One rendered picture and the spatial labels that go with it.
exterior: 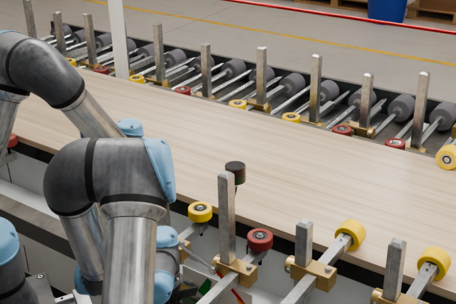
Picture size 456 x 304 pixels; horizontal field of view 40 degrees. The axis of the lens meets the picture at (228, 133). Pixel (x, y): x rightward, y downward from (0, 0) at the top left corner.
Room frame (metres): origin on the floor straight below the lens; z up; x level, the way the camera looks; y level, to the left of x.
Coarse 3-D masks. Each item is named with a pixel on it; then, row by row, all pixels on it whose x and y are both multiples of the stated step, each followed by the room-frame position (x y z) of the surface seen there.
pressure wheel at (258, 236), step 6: (258, 228) 1.62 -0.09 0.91; (252, 234) 1.59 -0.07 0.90; (258, 234) 1.58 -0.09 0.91; (264, 234) 1.59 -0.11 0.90; (270, 234) 1.58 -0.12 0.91; (252, 240) 1.55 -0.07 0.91; (258, 240) 1.55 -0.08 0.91; (264, 240) 1.55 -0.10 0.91; (270, 240) 1.56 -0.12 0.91; (252, 246) 1.55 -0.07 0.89; (258, 246) 1.54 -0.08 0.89; (264, 246) 1.54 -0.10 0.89; (270, 246) 1.55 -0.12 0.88; (258, 264) 1.58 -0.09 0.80
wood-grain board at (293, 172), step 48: (96, 96) 2.74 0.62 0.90; (144, 96) 2.73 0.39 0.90; (48, 144) 2.25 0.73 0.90; (192, 144) 2.22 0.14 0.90; (240, 144) 2.21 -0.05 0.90; (288, 144) 2.20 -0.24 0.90; (336, 144) 2.19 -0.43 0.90; (192, 192) 1.85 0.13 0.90; (240, 192) 1.85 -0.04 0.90; (288, 192) 1.84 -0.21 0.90; (336, 192) 1.83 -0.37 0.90; (384, 192) 1.82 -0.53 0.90; (432, 192) 1.82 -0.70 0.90; (384, 240) 1.55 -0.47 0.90; (432, 240) 1.54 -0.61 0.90; (432, 288) 1.34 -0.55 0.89
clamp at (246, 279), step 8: (216, 256) 1.53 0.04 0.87; (216, 264) 1.50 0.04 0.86; (224, 264) 1.49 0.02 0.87; (232, 264) 1.49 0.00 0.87; (240, 264) 1.49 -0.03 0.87; (224, 272) 1.48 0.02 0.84; (240, 272) 1.45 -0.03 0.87; (248, 272) 1.45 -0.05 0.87; (256, 272) 1.47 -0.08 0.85; (240, 280) 1.45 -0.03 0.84; (248, 280) 1.44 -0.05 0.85
